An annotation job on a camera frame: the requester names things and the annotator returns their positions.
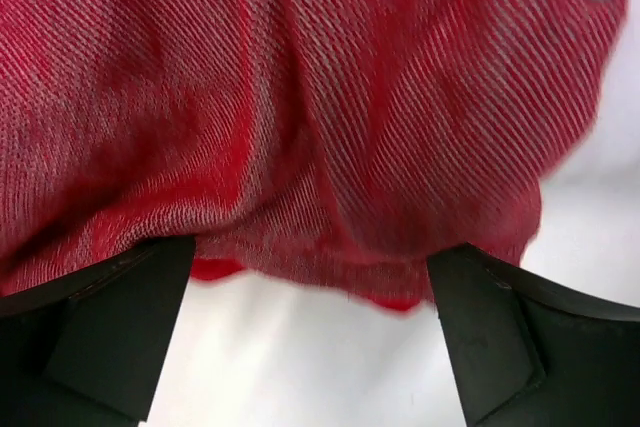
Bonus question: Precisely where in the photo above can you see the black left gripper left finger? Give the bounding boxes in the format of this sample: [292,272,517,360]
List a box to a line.
[1,237,195,426]

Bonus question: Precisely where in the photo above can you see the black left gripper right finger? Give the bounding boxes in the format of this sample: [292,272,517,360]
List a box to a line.
[427,244,639,426]

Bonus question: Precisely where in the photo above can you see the white pillow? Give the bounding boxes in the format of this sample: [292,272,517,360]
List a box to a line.
[149,0,639,426]

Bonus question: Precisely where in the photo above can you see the red patterned pillowcase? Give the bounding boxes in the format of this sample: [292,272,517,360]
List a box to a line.
[1,0,627,311]

